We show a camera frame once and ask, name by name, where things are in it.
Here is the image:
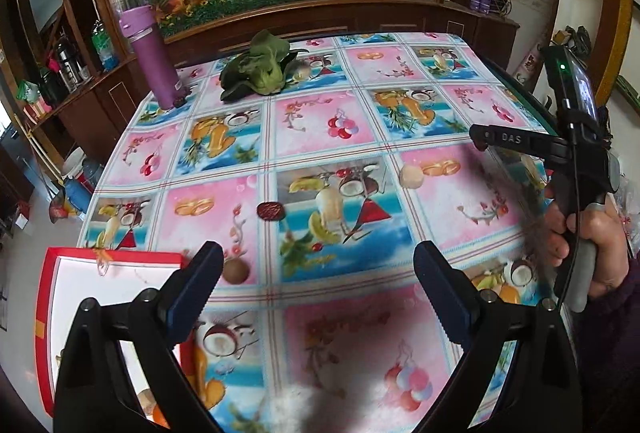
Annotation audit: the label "person's right hand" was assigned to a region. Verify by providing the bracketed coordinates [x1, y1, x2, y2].
[543, 199, 630, 300]

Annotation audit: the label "round beige cake piece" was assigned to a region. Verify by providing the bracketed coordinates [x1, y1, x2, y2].
[398, 164, 425, 190]

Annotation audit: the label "dark red date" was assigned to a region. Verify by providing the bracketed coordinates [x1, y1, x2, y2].
[256, 201, 285, 222]

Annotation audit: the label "blue thermos jugs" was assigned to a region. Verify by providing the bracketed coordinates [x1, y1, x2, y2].
[62, 156, 103, 213]

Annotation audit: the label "orange mandarin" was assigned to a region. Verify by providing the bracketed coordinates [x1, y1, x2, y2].
[152, 405, 169, 429]

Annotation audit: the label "green bok choy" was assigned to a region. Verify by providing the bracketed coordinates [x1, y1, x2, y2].
[219, 29, 307, 104]

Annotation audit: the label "colourful printed tablecloth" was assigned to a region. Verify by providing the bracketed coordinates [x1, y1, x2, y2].
[79, 32, 547, 432]

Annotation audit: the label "purple thermos bottle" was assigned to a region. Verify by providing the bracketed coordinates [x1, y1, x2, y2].
[119, 5, 189, 110]

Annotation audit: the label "red white tray box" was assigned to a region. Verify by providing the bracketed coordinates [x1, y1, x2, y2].
[35, 248, 204, 430]

